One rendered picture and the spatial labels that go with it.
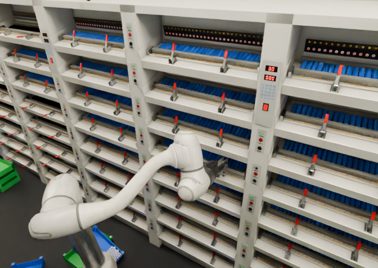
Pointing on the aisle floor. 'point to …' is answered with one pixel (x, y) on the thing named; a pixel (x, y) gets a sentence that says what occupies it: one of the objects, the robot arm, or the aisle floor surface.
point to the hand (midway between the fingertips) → (223, 161)
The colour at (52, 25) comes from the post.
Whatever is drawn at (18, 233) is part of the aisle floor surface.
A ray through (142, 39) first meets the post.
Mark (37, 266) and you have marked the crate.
